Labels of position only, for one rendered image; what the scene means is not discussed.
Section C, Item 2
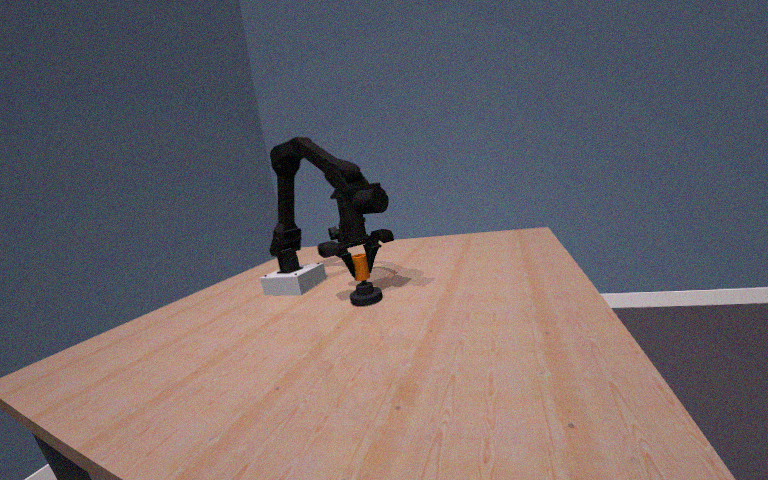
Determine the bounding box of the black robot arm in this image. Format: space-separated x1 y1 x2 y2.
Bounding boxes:
269 137 389 274

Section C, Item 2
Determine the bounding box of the dark grey round pedestal with shaft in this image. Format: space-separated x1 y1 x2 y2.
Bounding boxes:
349 280 383 307

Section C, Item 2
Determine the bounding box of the orange cylindrical knob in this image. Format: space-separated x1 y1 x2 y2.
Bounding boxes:
352 254 370 281

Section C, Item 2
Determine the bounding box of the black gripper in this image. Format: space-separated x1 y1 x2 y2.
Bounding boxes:
317 214 394 278

